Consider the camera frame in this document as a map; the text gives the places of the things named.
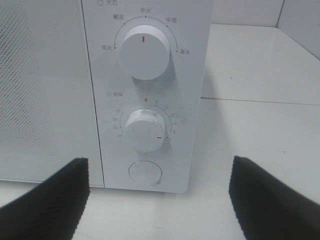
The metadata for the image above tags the round door release button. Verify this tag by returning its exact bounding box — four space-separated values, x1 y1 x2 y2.
128 161 163 186

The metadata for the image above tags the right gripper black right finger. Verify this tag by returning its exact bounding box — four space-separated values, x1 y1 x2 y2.
228 156 320 240

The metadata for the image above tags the upper white power knob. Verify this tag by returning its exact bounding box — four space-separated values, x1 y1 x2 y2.
118 25 171 81

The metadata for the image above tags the white timer knob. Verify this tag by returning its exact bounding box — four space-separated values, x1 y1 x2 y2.
123 109 166 153

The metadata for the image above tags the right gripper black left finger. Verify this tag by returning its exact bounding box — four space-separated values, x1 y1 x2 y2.
0 158 90 240

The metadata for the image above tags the white microwave oven body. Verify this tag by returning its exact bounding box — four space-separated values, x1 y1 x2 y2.
81 0 213 193

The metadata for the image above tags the white microwave door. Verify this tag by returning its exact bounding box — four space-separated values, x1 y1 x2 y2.
0 0 104 187

